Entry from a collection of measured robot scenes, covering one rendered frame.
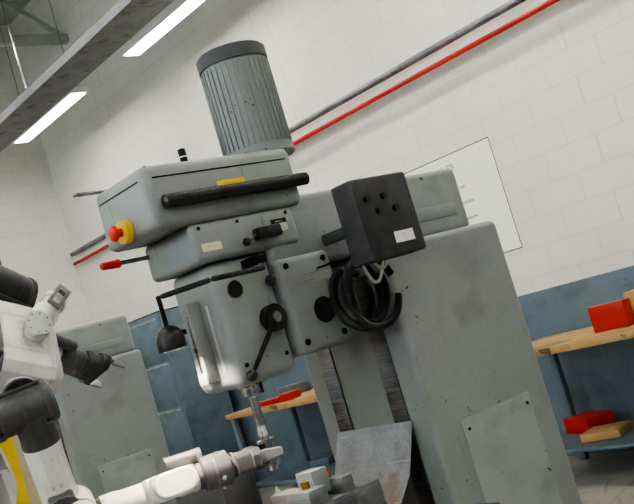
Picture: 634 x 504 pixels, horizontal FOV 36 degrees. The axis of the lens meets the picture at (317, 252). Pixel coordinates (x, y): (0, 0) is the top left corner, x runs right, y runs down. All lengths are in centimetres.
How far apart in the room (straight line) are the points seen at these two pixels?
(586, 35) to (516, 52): 56
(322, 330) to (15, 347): 77
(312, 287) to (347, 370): 34
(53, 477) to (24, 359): 29
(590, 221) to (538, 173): 51
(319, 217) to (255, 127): 30
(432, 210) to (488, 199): 433
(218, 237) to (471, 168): 504
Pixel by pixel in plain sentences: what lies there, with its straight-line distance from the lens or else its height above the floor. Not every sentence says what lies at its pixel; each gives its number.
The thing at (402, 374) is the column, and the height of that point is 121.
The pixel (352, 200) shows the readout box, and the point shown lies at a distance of 242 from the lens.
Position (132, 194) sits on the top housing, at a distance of 242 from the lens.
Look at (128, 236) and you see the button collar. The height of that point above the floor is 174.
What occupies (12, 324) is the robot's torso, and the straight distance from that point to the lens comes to 253.
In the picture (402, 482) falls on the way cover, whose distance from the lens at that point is 266.
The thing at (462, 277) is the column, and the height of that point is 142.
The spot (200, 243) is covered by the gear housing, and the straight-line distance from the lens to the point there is 241.
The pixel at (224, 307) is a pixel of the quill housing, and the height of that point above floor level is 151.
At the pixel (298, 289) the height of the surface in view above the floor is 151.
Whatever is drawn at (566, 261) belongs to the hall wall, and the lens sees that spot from 697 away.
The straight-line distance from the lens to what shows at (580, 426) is 675.
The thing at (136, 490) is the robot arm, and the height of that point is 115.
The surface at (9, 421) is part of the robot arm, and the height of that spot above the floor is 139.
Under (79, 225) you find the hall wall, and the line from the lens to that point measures 1230.
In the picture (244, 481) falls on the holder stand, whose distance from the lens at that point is 282.
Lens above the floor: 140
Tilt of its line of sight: 4 degrees up
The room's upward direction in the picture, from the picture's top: 17 degrees counter-clockwise
